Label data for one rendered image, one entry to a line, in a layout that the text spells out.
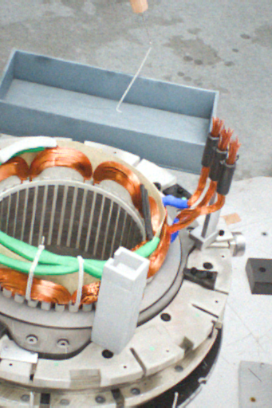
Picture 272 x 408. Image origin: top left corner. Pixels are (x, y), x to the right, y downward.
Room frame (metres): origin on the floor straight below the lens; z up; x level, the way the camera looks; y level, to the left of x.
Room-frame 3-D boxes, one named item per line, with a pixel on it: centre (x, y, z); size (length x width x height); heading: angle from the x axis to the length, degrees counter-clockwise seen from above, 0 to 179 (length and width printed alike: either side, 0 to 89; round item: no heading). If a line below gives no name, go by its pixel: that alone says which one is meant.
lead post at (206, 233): (0.77, -0.07, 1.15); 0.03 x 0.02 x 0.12; 146
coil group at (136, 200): (0.80, 0.01, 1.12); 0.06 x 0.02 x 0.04; 64
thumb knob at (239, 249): (0.80, -0.11, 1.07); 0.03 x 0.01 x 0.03; 22
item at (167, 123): (1.02, 0.05, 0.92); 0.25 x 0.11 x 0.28; 88
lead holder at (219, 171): (0.75, -0.07, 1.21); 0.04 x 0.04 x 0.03; 64
